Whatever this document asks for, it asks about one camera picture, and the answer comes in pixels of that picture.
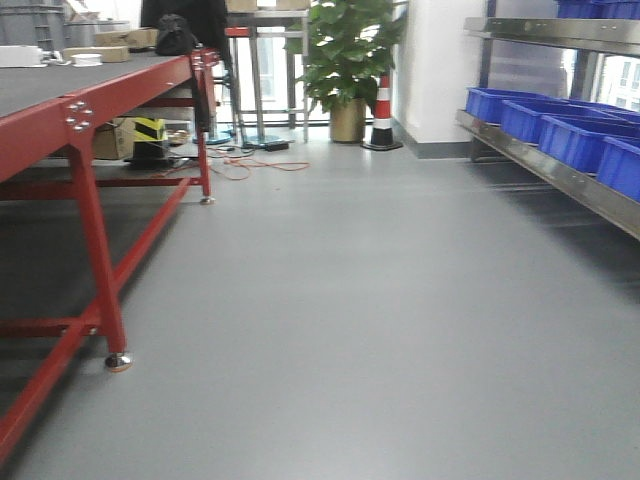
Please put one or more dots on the yellow black striped box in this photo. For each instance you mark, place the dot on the yellow black striped box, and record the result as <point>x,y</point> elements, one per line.
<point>150,143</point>

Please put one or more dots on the blue shelf bin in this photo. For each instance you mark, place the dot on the blue shelf bin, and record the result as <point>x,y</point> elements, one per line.
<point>579,141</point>
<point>619,165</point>
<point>487,103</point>
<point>522,119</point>

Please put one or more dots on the cardboard box under table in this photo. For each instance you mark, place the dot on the cardboard box under table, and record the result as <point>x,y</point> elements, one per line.
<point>114,140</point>

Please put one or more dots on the steel shelf rack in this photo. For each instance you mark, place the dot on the steel shelf rack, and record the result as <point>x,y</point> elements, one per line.
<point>615,36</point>

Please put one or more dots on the red white traffic cone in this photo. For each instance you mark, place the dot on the red white traffic cone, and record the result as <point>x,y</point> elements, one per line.
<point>382,137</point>

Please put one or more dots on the green potted plant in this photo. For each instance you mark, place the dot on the green potted plant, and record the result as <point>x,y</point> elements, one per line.
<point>350,46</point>

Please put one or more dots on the black bag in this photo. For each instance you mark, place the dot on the black bag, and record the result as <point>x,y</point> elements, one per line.
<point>174,36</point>

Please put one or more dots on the red metal conveyor frame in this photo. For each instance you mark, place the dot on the red metal conveyor frame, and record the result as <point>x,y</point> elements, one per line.
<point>49,116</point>

